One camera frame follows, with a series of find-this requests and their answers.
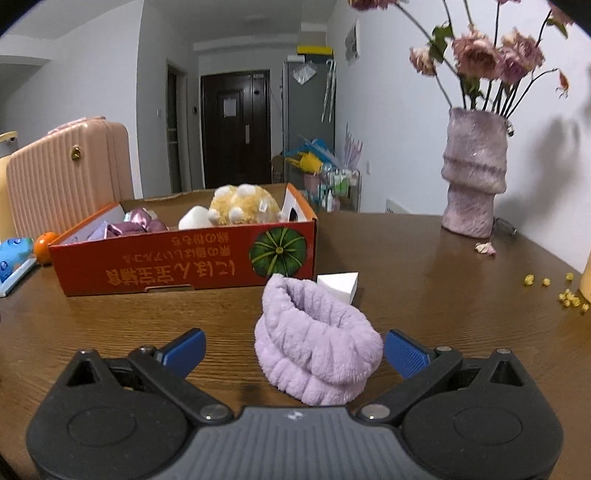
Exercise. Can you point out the red cardboard box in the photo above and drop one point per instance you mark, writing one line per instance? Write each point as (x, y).
(184, 258)

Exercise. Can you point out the blue tissue pack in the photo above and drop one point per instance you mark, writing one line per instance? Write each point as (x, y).
(14, 258)

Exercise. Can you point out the black glasses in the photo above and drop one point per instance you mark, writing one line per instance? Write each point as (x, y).
(505, 225)

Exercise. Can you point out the lilac dried flower bundle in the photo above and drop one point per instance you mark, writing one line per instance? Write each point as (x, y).
(353, 147)

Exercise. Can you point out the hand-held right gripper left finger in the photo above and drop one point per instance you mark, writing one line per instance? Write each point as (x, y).
(187, 353)

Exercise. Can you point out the lilac fluffy headband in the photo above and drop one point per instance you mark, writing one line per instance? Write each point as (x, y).
(318, 341)

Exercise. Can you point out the grey refrigerator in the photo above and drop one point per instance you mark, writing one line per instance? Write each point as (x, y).
(304, 115)

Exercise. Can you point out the yellow box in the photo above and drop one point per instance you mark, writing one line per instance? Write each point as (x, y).
(315, 50)

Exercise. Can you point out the hanging folded umbrella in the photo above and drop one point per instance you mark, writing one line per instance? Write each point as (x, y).
(328, 92)

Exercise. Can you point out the white wedge sponge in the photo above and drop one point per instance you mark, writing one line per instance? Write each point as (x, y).
(339, 284)

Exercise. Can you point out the yellow plush toy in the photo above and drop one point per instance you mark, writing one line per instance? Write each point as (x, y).
(244, 205)

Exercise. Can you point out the yellow bear mug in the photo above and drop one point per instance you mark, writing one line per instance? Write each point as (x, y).
(586, 281)

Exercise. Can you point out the yellow thermos bottle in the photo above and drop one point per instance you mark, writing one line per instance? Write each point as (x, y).
(3, 198)

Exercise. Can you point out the white round sponge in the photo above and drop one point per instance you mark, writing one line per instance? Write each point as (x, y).
(194, 219)

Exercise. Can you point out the pink ribbed suitcase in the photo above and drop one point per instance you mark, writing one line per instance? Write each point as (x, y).
(64, 184)

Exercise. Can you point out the dried pink roses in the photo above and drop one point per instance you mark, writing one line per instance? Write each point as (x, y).
(475, 55)

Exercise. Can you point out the purple textured vase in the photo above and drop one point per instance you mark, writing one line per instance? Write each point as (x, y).
(473, 175)

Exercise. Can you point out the wall poster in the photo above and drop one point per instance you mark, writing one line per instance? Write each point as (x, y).
(352, 44)

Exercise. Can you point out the clear plastic pouch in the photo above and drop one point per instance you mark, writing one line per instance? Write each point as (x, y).
(304, 74)

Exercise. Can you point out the dark brown entrance door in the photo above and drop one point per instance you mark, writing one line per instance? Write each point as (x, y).
(235, 147)

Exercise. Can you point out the fallen rose petal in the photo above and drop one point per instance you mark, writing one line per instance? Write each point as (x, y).
(485, 248)

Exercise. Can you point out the pink bucket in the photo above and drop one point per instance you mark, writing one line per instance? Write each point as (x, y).
(310, 182)

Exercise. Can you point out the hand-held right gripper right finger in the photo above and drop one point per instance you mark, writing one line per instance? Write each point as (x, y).
(404, 353)

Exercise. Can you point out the orange fruit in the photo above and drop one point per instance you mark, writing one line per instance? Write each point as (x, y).
(44, 247)

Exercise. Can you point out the pile of colourful bags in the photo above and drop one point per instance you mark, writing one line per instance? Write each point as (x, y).
(307, 159)

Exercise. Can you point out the dark interior door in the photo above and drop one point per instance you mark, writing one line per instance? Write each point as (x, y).
(175, 129)

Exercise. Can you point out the brown cardboard box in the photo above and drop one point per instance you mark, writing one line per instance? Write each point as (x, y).
(278, 168)

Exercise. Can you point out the scattered yellow crumbs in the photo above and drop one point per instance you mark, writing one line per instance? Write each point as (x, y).
(565, 295)

